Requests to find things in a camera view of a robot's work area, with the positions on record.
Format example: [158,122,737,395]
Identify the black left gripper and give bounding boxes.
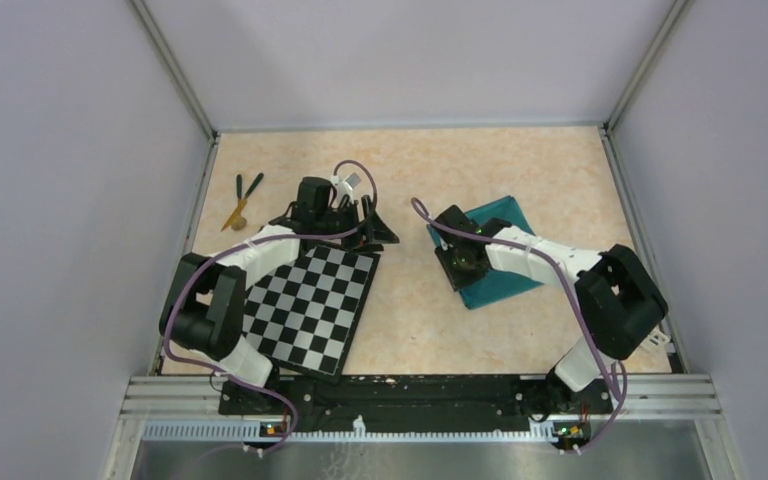
[315,194,399,254]

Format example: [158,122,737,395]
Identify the teal cloth napkin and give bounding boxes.
[427,195,541,310]

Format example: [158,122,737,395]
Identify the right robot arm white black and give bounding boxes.
[429,205,669,412]

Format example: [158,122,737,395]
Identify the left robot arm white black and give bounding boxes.
[159,176,398,414]

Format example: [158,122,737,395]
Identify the black white checkerboard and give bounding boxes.
[242,244,381,384]

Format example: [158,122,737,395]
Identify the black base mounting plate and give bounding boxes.
[218,374,615,417]

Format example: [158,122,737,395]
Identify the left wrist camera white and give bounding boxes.
[331,173,362,203]

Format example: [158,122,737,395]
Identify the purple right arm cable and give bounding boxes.
[411,196,629,455]

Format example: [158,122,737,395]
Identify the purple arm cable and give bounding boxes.
[161,159,379,458]
[411,196,629,455]

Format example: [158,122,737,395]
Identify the green handled gold spoon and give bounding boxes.
[229,172,264,231]

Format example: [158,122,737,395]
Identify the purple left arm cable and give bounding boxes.
[161,159,379,458]

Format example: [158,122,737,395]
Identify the aluminium front rail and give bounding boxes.
[104,373,745,479]

